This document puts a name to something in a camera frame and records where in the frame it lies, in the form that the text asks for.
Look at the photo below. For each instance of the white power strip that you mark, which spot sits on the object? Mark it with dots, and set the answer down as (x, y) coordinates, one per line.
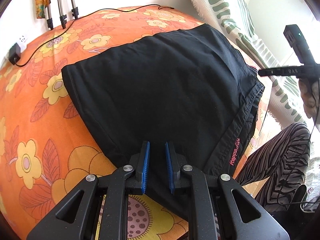
(23, 41)

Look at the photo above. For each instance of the orange floral bed sheet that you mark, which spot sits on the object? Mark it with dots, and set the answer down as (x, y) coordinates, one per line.
(37, 105)

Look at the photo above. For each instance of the green striped white blanket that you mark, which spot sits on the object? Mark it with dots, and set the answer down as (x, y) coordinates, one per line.
(225, 0)

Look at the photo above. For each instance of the silver camera tripod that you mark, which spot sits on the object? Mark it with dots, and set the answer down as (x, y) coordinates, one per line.
(60, 5)

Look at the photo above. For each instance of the black power adapter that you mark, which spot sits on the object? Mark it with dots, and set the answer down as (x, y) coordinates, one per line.
(14, 53)

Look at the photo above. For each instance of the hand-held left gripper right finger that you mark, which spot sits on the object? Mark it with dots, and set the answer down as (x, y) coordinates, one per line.
(170, 167)

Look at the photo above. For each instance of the person's zebra striped leg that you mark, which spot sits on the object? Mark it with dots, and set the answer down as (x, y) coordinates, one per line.
(275, 155)

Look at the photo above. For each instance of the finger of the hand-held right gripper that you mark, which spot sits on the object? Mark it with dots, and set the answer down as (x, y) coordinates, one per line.
(280, 71)

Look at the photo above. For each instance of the person's right hand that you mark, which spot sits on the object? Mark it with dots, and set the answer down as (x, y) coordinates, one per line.
(310, 97)

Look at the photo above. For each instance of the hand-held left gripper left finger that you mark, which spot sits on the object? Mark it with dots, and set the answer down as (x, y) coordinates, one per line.
(145, 167)

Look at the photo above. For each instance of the black pants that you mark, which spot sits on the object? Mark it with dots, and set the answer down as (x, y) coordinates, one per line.
(162, 80)

